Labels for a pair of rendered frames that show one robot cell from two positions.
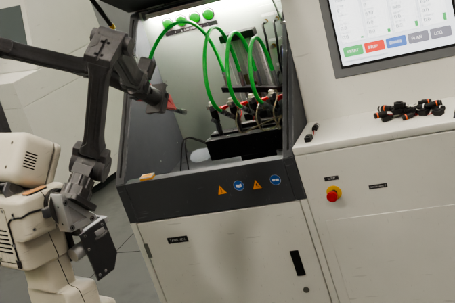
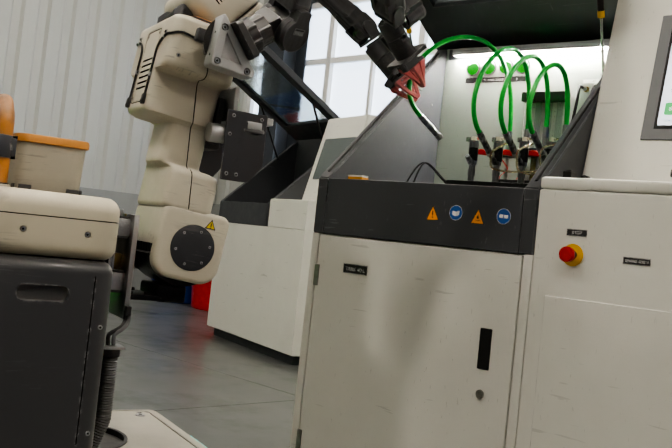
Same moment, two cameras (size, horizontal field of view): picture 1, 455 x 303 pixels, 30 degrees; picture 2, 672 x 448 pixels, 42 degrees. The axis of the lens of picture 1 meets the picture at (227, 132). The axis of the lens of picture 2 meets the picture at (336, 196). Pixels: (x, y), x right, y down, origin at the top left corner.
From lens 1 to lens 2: 1.29 m
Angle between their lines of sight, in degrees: 25
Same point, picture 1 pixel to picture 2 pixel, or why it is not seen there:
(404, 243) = (643, 364)
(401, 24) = not seen: outside the picture
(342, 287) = (530, 407)
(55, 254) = (190, 118)
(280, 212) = (491, 266)
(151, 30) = (452, 72)
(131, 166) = (348, 169)
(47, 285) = (160, 150)
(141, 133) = (382, 155)
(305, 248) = (503, 330)
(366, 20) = not seen: outside the picture
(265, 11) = (590, 77)
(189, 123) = not seen: hidden behind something
